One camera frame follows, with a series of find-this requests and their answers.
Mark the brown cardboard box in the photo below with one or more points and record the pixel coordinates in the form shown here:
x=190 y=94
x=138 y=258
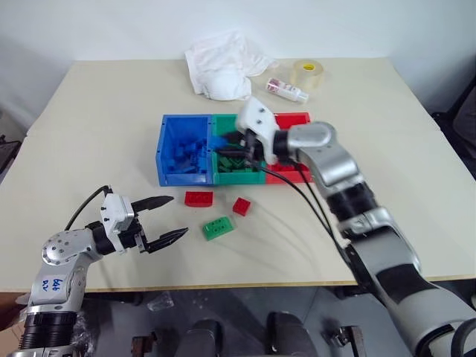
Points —
x=11 y=327

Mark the long red toy block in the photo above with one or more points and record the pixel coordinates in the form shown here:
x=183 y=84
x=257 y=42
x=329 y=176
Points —
x=199 y=199

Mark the clear tape roll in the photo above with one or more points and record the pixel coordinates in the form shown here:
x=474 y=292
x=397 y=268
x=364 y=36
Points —
x=308 y=74

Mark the red plastic bin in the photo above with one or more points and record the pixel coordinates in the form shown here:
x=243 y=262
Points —
x=294 y=119

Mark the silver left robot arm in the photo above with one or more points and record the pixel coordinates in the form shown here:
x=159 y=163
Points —
x=61 y=249

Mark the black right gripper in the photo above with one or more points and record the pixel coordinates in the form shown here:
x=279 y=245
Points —
x=254 y=147

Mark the white crumpled cloth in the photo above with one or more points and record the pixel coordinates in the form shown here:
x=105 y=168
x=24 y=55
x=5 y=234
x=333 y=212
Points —
x=223 y=67

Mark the green plastic bin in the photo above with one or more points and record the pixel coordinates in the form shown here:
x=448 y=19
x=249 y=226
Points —
x=238 y=179

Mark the blue plastic bin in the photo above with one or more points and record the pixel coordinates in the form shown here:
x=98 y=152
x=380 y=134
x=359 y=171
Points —
x=184 y=178

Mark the clear plastic bag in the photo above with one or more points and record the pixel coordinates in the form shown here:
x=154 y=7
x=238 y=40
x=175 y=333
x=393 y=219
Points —
x=160 y=302

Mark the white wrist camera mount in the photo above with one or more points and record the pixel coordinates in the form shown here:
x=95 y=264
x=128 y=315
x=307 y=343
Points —
x=117 y=212
x=258 y=119

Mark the blue toy block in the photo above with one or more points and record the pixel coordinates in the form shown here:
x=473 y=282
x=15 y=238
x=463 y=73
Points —
x=177 y=151
x=218 y=141

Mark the dark rounded shape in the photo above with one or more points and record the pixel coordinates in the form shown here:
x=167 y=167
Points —
x=292 y=334
x=202 y=340

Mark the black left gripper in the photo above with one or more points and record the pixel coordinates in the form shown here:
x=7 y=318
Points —
x=133 y=238

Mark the dark box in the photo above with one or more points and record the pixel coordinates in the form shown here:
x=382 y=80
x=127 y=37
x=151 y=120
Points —
x=8 y=156

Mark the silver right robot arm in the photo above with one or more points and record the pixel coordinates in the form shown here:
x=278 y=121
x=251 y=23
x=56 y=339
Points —
x=372 y=230

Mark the black chair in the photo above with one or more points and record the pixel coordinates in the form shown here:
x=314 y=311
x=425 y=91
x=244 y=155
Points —
x=459 y=115

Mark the small white spray bottle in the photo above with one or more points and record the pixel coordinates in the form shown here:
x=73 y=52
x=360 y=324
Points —
x=284 y=89

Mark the green toy block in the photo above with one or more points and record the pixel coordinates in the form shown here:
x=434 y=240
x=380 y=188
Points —
x=225 y=163
x=218 y=227
x=241 y=166

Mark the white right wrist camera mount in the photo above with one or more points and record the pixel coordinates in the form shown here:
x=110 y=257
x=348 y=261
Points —
x=258 y=119

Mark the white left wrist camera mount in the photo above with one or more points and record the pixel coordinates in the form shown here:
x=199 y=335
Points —
x=117 y=212

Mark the small red toy block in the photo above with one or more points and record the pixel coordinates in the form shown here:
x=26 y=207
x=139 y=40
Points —
x=241 y=206

